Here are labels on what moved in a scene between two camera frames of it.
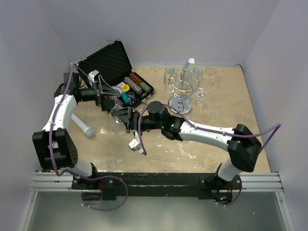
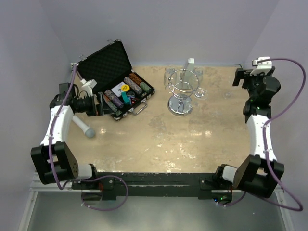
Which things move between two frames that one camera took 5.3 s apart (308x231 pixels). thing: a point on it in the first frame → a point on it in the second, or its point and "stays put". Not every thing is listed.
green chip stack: (146, 88) stays put
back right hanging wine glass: (199, 72) stays put
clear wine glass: (201, 93) stays put
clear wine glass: (117, 117) → (227, 94)
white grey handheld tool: (88, 132) stays put
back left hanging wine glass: (170, 77) stays put
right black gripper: (124, 114) → (240, 74)
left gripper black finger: (105, 88) → (100, 105)
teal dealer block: (126, 99) stays put
